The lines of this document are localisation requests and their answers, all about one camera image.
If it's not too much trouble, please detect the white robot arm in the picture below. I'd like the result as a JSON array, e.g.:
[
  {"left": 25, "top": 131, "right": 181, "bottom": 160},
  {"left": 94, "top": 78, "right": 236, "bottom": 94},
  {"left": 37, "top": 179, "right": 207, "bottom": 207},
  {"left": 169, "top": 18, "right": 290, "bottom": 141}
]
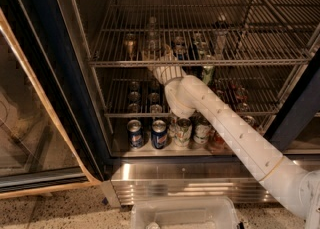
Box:
[{"left": 149, "top": 64, "right": 320, "bottom": 229}]

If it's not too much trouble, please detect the left blue Pepsi can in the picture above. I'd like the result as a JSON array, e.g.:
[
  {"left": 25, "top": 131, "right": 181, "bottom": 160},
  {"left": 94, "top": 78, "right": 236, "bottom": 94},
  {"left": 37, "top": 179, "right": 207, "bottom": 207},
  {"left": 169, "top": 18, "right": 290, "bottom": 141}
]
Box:
[{"left": 127, "top": 119, "right": 144, "bottom": 149}]

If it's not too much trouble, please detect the left green white can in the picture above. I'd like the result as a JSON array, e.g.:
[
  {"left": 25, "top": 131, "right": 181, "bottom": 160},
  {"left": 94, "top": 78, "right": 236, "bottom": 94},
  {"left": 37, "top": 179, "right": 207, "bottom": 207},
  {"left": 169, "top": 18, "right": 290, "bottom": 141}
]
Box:
[{"left": 174, "top": 118, "right": 192, "bottom": 147}]

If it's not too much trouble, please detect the stainless fridge base panel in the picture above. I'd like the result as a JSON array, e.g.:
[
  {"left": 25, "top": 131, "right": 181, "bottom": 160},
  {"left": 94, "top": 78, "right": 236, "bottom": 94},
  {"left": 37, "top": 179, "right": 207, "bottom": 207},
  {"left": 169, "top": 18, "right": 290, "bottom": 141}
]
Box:
[{"left": 101, "top": 156, "right": 274, "bottom": 207}]

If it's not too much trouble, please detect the top wire shelf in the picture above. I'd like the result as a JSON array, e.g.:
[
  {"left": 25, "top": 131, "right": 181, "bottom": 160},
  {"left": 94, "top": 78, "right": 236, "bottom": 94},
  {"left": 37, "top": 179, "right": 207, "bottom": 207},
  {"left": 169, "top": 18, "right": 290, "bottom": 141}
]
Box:
[{"left": 89, "top": 0, "right": 320, "bottom": 68}]

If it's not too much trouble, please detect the orange soda can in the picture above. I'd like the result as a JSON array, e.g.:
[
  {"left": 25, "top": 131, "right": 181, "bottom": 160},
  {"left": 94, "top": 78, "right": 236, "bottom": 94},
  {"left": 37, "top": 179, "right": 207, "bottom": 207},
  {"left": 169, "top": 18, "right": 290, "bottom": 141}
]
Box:
[
  {"left": 242, "top": 115, "right": 257, "bottom": 129},
  {"left": 209, "top": 131, "right": 225, "bottom": 150}
]

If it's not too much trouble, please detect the wire shelf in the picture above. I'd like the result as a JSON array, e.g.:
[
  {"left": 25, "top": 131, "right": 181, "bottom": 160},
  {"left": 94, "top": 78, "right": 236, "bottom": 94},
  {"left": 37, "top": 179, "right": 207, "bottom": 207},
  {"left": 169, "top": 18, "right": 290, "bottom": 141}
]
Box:
[
  {"left": 89, "top": 0, "right": 320, "bottom": 68},
  {"left": 103, "top": 66, "right": 284, "bottom": 119}
]

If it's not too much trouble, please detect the clear plastic bin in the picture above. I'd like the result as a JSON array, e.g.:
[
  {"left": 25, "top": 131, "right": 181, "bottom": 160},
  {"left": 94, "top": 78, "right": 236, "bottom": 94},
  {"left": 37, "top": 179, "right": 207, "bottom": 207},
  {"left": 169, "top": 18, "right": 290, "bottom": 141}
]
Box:
[{"left": 131, "top": 196, "right": 244, "bottom": 229}]

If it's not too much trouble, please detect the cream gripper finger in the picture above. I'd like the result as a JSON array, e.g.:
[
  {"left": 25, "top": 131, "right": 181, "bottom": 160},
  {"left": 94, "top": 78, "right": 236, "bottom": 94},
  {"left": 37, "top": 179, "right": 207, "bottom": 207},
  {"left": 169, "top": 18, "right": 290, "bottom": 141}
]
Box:
[
  {"left": 161, "top": 45, "right": 175, "bottom": 62},
  {"left": 142, "top": 50, "right": 158, "bottom": 71}
]

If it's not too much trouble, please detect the brown bottle middle shelf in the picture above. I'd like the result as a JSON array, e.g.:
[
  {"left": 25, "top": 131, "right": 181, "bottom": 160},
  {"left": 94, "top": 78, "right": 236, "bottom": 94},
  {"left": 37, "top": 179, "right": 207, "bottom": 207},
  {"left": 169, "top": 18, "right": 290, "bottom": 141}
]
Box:
[{"left": 124, "top": 33, "right": 137, "bottom": 60}]

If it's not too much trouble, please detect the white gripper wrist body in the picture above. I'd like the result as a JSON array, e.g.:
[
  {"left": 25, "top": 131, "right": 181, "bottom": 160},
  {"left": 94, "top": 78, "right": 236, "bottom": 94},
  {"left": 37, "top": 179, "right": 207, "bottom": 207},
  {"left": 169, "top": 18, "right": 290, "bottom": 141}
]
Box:
[{"left": 152, "top": 66, "right": 186, "bottom": 85}]

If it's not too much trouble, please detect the right orange soda can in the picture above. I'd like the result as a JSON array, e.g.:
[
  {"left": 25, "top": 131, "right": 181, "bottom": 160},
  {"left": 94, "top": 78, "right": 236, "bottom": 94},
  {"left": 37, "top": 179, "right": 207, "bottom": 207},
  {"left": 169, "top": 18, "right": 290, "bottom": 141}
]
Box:
[{"left": 242, "top": 115, "right": 257, "bottom": 129}]

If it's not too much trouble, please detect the right blue Pepsi can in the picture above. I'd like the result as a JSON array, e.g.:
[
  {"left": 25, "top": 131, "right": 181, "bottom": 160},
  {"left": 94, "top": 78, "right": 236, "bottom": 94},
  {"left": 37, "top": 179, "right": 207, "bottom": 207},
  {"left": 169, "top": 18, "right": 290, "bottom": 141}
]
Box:
[{"left": 151, "top": 120, "right": 167, "bottom": 149}]

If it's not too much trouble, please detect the left orange soda can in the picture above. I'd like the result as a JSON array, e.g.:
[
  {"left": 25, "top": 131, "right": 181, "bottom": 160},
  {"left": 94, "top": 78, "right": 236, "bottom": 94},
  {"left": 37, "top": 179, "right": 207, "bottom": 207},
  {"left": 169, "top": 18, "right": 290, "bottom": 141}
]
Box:
[{"left": 209, "top": 131, "right": 225, "bottom": 150}]

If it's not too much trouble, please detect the blue pepsi can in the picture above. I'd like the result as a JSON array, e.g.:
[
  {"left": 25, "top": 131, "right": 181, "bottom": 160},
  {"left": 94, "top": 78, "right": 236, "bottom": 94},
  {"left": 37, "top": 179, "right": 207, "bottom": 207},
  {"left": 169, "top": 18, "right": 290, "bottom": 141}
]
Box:
[
  {"left": 151, "top": 120, "right": 167, "bottom": 149},
  {"left": 127, "top": 119, "right": 144, "bottom": 149}
]

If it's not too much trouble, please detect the blue can middle shelf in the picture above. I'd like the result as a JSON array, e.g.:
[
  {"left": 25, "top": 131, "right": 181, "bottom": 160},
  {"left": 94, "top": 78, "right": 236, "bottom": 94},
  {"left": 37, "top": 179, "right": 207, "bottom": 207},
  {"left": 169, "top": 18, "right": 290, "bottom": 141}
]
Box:
[{"left": 171, "top": 36, "right": 187, "bottom": 60}]

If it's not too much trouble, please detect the dark fridge centre mullion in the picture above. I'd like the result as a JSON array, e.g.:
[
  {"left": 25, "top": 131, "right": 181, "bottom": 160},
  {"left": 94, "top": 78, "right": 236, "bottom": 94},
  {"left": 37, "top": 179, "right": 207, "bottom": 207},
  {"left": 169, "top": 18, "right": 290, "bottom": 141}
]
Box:
[{"left": 264, "top": 48, "right": 320, "bottom": 151}]

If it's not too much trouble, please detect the dark cola bottle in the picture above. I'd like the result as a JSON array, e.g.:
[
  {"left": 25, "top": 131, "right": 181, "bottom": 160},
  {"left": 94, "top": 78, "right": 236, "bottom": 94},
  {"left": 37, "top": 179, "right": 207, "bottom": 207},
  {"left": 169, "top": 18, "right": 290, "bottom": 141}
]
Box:
[{"left": 213, "top": 14, "right": 229, "bottom": 59}]

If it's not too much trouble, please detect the clear water bottle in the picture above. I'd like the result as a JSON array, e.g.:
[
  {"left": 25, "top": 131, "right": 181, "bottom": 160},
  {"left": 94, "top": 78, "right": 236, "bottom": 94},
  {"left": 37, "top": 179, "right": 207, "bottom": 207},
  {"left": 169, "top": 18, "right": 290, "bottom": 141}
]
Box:
[{"left": 144, "top": 16, "right": 164, "bottom": 60}]

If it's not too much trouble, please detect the open glass fridge door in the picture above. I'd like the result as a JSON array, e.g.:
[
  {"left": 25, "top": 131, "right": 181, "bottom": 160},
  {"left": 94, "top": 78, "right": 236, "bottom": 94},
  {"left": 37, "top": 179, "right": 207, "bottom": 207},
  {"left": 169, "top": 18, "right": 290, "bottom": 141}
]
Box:
[{"left": 0, "top": 0, "right": 109, "bottom": 199}]

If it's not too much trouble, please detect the green can middle shelf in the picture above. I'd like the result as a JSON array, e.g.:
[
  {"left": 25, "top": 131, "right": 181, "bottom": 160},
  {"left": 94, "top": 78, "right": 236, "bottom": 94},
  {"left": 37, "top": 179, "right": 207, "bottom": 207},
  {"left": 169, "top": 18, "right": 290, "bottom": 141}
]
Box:
[{"left": 193, "top": 32, "right": 214, "bottom": 85}]

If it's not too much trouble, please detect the middle wire shelf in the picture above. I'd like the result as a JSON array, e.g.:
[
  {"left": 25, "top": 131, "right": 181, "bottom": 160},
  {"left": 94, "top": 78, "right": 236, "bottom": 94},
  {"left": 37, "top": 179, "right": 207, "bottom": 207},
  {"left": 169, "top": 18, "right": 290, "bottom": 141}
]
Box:
[{"left": 103, "top": 66, "right": 284, "bottom": 119}]

